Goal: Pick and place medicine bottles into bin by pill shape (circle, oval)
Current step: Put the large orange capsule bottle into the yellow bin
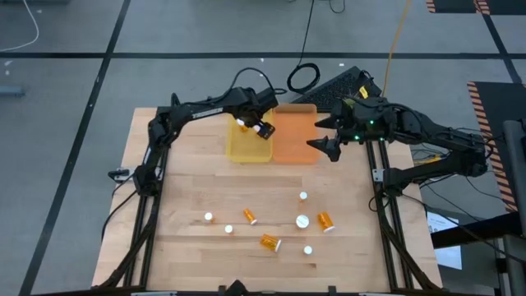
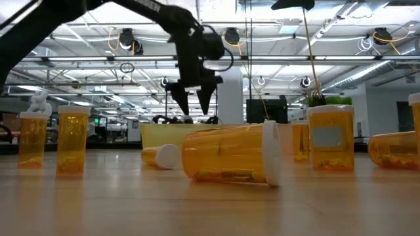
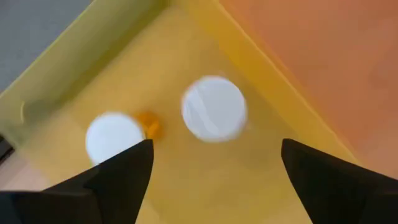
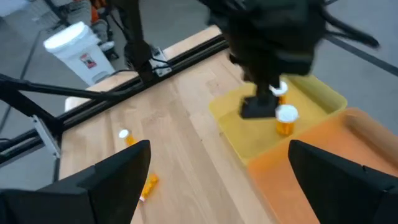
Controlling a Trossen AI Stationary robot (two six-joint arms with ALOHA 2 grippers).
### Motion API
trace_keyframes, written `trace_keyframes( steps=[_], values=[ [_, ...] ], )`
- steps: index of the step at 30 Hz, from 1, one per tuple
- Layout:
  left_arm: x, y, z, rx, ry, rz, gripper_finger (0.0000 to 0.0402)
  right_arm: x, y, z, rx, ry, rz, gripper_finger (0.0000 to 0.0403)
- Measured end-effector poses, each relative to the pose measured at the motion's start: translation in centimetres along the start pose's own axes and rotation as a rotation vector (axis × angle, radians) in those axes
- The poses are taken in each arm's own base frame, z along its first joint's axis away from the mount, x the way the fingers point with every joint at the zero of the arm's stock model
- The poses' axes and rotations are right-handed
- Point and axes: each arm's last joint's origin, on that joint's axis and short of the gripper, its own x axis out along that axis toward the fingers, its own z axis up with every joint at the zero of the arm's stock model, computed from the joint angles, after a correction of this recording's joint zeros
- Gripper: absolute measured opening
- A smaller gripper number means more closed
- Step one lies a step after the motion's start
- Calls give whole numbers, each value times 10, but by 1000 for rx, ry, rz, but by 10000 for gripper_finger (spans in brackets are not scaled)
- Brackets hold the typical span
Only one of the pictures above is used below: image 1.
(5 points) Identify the yellow hanging cable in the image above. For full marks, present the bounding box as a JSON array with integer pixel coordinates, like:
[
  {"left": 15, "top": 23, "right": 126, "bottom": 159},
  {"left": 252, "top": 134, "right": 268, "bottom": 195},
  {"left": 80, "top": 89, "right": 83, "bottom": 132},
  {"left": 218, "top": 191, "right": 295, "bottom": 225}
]
[{"left": 381, "top": 0, "right": 413, "bottom": 99}]

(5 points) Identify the coiled black cable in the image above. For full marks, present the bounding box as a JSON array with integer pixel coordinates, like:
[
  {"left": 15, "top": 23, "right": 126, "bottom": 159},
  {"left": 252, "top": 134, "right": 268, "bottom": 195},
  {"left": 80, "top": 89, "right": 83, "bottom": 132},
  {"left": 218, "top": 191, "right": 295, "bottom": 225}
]
[{"left": 286, "top": 0, "right": 321, "bottom": 95}]

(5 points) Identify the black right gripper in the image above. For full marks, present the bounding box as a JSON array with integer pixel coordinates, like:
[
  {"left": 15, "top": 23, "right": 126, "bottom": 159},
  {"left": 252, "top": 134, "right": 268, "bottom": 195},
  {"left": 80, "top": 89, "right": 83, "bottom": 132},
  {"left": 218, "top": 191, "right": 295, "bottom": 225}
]
[{"left": 306, "top": 95, "right": 398, "bottom": 163}]

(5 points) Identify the grey floor box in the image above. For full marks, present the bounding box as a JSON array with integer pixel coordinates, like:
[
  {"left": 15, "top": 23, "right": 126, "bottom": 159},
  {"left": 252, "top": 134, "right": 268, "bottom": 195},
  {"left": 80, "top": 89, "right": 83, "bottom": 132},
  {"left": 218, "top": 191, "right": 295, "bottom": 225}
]
[{"left": 0, "top": 85, "right": 26, "bottom": 99}]

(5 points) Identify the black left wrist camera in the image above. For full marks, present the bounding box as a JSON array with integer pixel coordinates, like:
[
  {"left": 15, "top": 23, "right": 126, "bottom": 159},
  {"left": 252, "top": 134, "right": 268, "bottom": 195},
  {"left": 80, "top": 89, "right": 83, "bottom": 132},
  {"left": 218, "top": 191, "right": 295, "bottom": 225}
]
[{"left": 257, "top": 121, "right": 276, "bottom": 141}]

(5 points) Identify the grey metal post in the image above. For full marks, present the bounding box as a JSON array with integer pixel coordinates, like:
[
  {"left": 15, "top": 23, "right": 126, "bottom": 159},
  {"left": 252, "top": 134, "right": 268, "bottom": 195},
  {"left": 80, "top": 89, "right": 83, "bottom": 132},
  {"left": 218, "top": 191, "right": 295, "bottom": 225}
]
[{"left": 502, "top": 119, "right": 526, "bottom": 296}]

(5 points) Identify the yellow translucent plastic bin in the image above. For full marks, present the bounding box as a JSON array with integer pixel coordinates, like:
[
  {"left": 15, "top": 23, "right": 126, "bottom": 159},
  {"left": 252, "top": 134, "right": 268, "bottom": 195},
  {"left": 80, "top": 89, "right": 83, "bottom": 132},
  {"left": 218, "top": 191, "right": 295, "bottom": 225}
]
[{"left": 224, "top": 107, "right": 275, "bottom": 164}]

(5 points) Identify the white paper sheet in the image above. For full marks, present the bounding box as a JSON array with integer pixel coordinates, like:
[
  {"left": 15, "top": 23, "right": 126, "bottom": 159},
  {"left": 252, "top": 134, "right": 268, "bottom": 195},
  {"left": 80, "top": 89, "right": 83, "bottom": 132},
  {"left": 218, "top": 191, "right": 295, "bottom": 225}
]
[{"left": 426, "top": 210, "right": 464, "bottom": 271}]

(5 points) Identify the black desk beam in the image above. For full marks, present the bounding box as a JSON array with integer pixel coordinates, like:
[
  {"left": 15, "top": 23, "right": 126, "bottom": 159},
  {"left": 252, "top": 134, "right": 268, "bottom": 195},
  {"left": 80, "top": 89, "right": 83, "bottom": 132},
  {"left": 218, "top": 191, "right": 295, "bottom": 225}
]
[{"left": 430, "top": 211, "right": 513, "bottom": 250}]

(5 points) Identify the black aluminium table frame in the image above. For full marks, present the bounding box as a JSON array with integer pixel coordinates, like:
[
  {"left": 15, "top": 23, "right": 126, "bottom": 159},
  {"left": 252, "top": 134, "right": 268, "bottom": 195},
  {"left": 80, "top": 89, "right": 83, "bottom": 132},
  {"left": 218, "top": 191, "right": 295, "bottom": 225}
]
[{"left": 92, "top": 92, "right": 443, "bottom": 296}]

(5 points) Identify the large orange pill bottle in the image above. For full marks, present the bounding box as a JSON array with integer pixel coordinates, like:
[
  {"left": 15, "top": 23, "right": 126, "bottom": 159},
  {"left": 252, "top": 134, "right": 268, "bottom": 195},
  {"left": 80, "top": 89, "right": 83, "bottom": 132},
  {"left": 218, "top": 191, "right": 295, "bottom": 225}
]
[
  {"left": 259, "top": 233, "right": 283, "bottom": 253},
  {"left": 316, "top": 210, "right": 336, "bottom": 234}
]

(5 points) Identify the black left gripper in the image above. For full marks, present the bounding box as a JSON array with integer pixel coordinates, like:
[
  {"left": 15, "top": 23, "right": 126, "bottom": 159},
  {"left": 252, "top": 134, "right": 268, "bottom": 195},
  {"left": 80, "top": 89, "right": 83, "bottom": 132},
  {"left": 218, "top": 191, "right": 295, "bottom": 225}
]
[{"left": 233, "top": 86, "right": 282, "bottom": 131}]

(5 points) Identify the orange translucent plastic bin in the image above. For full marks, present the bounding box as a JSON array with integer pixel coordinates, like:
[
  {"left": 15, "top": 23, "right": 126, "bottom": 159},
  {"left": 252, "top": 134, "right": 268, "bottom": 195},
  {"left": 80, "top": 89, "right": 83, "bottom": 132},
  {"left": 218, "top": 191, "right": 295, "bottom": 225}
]
[{"left": 271, "top": 103, "right": 322, "bottom": 165}]

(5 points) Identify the white floor cable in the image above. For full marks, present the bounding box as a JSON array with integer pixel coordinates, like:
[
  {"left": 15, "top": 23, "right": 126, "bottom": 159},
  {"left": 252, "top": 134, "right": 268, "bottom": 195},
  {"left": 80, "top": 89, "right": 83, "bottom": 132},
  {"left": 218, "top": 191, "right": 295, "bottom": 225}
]
[{"left": 0, "top": 0, "right": 41, "bottom": 53}]

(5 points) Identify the black arm cable plug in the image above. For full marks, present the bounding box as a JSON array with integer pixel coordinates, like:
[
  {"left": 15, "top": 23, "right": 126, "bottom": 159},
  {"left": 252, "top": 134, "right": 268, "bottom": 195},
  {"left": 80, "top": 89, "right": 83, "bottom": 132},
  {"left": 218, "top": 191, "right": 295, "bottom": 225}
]
[{"left": 107, "top": 167, "right": 133, "bottom": 183}]

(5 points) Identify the black left camera cable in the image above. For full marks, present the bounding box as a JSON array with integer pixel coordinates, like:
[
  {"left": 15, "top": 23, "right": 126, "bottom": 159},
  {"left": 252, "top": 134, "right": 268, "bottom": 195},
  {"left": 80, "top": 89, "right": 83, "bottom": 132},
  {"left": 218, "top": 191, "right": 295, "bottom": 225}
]
[{"left": 228, "top": 67, "right": 288, "bottom": 96}]

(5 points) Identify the black keyboard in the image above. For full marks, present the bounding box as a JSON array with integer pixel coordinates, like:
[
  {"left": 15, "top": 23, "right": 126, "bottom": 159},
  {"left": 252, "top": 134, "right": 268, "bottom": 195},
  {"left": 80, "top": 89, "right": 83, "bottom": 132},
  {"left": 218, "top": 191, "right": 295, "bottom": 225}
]
[{"left": 290, "top": 65, "right": 384, "bottom": 113}]

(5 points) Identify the black hazard striped mat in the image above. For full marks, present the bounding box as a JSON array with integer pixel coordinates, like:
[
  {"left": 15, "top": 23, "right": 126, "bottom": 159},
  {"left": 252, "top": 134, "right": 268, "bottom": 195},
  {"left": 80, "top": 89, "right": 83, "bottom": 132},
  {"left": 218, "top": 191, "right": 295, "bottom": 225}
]
[
  {"left": 466, "top": 81, "right": 526, "bottom": 214},
  {"left": 426, "top": 0, "right": 526, "bottom": 16}
]

